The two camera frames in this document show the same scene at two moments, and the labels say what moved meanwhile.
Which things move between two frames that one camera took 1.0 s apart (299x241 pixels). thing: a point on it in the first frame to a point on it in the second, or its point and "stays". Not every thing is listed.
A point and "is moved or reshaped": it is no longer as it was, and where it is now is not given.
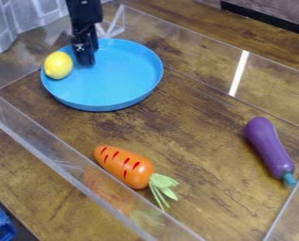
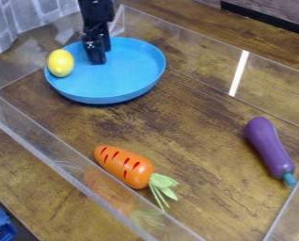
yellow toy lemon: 57,65 is moved or reshaped
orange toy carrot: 133,171 stays
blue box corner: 1,229 stays
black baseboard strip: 264,17 stays
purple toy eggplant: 263,136 stays
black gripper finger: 85,45 to 95,48
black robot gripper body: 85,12 to 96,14
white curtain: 13,16 stays
